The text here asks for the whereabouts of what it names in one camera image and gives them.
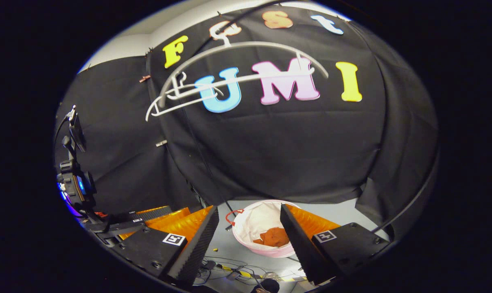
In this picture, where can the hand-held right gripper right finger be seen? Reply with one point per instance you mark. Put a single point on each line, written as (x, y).
(300, 248)

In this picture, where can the dark round object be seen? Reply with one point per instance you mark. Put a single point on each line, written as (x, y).
(268, 285)

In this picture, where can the pink laundry hamper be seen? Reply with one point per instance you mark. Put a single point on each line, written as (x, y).
(254, 219)

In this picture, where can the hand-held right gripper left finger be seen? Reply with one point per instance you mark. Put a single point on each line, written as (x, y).
(197, 248)

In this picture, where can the pink clip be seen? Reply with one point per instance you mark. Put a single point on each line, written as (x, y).
(145, 78)

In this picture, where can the silver clip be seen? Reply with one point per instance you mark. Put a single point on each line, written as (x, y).
(161, 143)

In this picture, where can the black backdrop cloth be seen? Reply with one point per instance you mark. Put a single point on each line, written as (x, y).
(290, 154)

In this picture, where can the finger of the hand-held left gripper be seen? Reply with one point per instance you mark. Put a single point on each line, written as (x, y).
(148, 217)

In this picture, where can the black clothes rack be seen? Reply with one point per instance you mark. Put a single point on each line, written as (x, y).
(228, 206)

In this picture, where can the white clothes hanger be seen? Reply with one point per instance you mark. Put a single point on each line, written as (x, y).
(250, 43)
(168, 109)

